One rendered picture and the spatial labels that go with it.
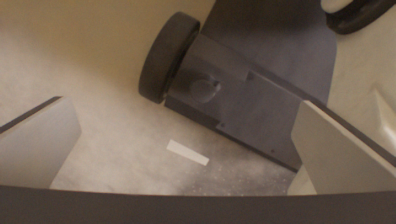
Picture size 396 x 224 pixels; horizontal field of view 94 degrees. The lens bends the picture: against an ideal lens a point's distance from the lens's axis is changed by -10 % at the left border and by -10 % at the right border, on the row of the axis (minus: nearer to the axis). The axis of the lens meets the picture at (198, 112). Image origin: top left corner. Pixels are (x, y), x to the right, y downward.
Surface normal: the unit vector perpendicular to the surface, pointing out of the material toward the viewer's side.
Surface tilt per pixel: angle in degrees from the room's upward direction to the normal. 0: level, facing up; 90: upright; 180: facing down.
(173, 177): 0
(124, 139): 0
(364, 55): 90
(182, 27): 43
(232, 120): 0
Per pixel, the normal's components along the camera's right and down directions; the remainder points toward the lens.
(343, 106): -0.89, -0.46
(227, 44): -0.09, 0.29
